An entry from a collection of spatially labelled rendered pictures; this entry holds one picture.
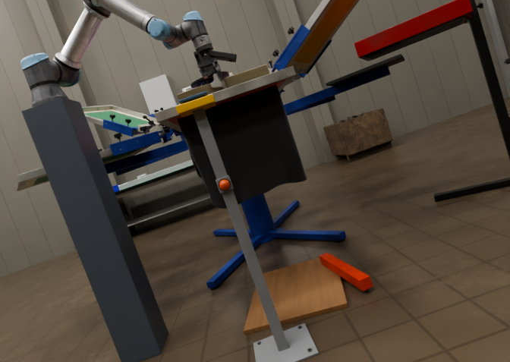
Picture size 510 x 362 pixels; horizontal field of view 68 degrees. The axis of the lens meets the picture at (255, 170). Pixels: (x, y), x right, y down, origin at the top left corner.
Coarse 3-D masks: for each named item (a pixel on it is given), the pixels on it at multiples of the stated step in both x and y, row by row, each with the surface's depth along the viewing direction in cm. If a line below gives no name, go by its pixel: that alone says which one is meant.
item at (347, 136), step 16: (368, 112) 583; (384, 112) 532; (336, 128) 545; (352, 128) 529; (368, 128) 530; (384, 128) 532; (336, 144) 572; (352, 144) 530; (368, 144) 532; (384, 144) 542; (336, 160) 606; (352, 160) 540
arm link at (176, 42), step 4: (180, 24) 159; (176, 28) 156; (180, 28) 158; (180, 32) 158; (176, 36) 155; (180, 36) 158; (184, 36) 159; (176, 40) 157; (180, 40) 160; (184, 40) 161; (188, 40) 162; (164, 44) 161; (168, 44) 161; (172, 44) 159; (176, 44) 160; (180, 44) 162; (168, 48) 163; (172, 48) 163
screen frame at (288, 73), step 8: (280, 72) 150; (288, 72) 150; (256, 80) 149; (264, 80) 150; (272, 80) 150; (280, 80) 152; (288, 80) 162; (232, 88) 149; (240, 88) 149; (248, 88) 149; (256, 88) 150; (280, 88) 179; (216, 96) 148; (224, 96) 149; (232, 96) 150; (160, 112) 147; (168, 112) 147; (176, 112) 148; (160, 120) 147; (176, 128) 196
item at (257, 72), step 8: (248, 72) 161; (256, 72) 161; (264, 72) 162; (224, 80) 160; (232, 80) 161; (240, 80) 161; (248, 80) 161; (200, 88) 160; (208, 88) 160; (216, 88) 160; (184, 96) 159
